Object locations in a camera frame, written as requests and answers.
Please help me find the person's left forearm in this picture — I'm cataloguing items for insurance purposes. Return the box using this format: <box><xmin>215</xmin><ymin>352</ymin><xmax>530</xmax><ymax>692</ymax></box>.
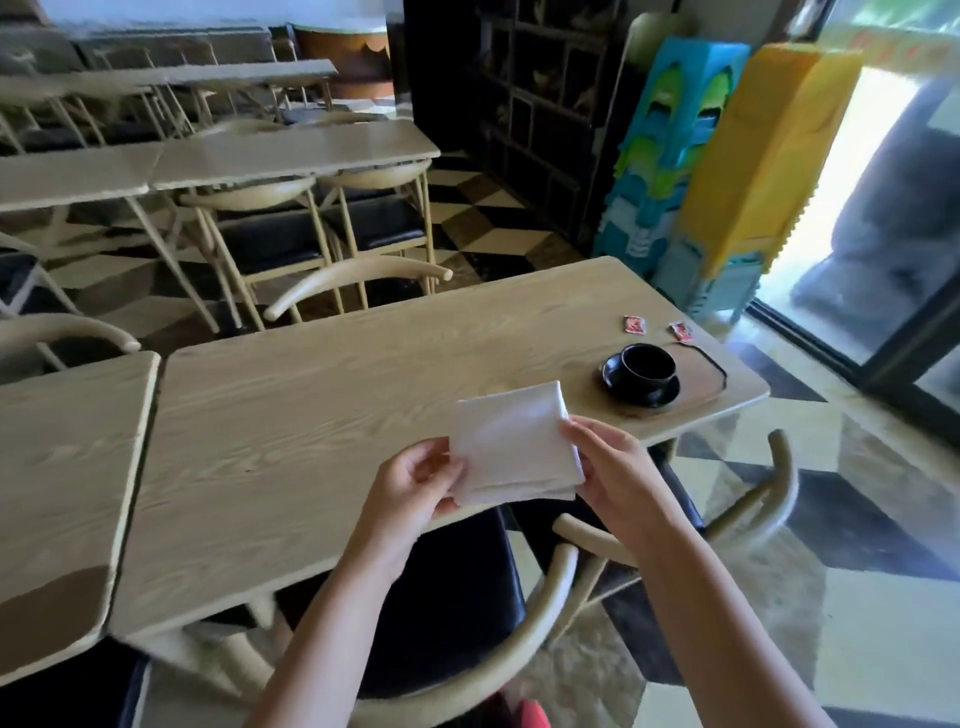
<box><xmin>247</xmin><ymin>551</ymin><xmax>414</xmax><ymax>728</ymax></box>

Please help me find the brown wooden tray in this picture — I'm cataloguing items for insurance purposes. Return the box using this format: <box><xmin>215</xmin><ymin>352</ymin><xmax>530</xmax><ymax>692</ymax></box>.
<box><xmin>599</xmin><ymin>341</ymin><xmax>730</xmax><ymax>421</ymax></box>

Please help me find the row of distant wooden chairs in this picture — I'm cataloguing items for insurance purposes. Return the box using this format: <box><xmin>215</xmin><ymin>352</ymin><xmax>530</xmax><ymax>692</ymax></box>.
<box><xmin>0</xmin><ymin>37</ymin><xmax>391</xmax><ymax>151</ymax></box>

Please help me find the black saucer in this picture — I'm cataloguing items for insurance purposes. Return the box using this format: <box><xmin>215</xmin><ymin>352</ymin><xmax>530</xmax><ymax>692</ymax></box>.
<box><xmin>599</xmin><ymin>350</ymin><xmax>682</xmax><ymax>410</ymax></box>

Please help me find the person's right hand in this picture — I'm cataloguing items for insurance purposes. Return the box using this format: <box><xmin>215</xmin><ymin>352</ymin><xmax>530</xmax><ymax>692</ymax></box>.
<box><xmin>558</xmin><ymin>416</ymin><xmax>699</xmax><ymax>568</ymax></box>

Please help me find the glass sliding door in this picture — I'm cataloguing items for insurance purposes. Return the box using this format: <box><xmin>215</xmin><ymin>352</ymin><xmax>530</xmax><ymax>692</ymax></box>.
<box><xmin>749</xmin><ymin>0</ymin><xmax>960</xmax><ymax>429</ymax></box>

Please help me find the black cup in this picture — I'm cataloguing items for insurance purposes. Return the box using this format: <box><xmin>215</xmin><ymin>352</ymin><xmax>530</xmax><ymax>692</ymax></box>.
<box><xmin>619</xmin><ymin>343</ymin><xmax>679</xmax><ymax>391</ymax></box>

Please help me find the person's left hand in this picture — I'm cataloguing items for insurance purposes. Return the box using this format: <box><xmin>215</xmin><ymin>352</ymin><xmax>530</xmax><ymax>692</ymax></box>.
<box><xmin>348</xmin><ymin>437</ymin><xmax>467</xmax><ymax>583</ymax></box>

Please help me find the light wooden table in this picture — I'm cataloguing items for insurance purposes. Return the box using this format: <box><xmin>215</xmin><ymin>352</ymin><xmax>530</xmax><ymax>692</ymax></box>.
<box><xmin>168</xmin><ymin>59</ymin><xmax>340</xmax><ymax>110</ymax></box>
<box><xmin>0</xmin><ymin>71</ymin><xmax>178</xmax><ymax>103</ymax></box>
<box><xmin>0</xmin><ymin>350</ymin><xmax>163</xmax><ymax>688</ymax></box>
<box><xmin>108</xmin><ymin>254</ymin><xmax>772</xmax><ymax>654</ymax></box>
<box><xmin>0</xmin><ymin>142</ymin><xmax>223</xmax><ymax>335</ymax></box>
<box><xmin>149</xmin><ymin>119</ymin><xmax>442</xmax><ymax>193</ymax></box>

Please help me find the white cloth napkin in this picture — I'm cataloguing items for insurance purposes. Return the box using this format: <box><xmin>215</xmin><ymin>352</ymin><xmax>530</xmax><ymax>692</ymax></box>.
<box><xmin>448</xmin><ymin>380</ymin><xmax>586</xmax><ymax>509</ymax></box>

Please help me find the yellow and blue stool stack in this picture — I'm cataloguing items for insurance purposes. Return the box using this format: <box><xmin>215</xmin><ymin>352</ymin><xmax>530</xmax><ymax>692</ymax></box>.
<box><xmin>652</xmin><ymin>43</ymin><xmax>865</xmax><ymax>325</ymax></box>

